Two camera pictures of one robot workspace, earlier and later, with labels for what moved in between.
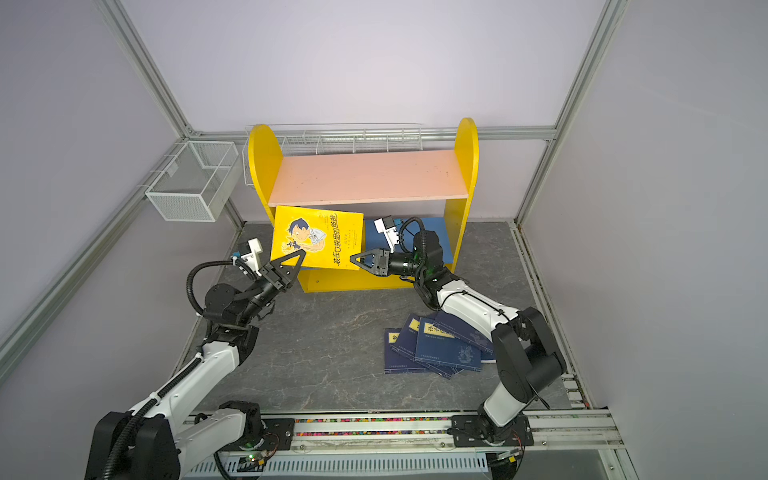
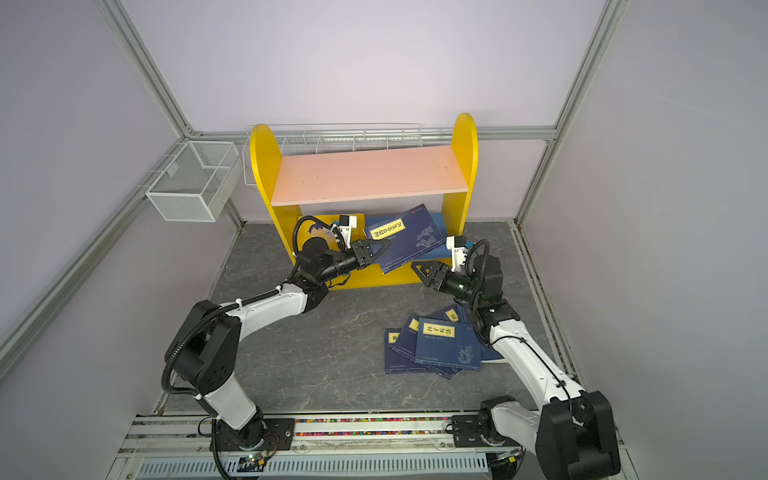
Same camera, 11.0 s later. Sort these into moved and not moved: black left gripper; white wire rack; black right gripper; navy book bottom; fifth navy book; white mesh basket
Moved: black left gripper; black right gripper
Not moved: white mesh basket; white wire rack; navy book bottom; fifth navy book
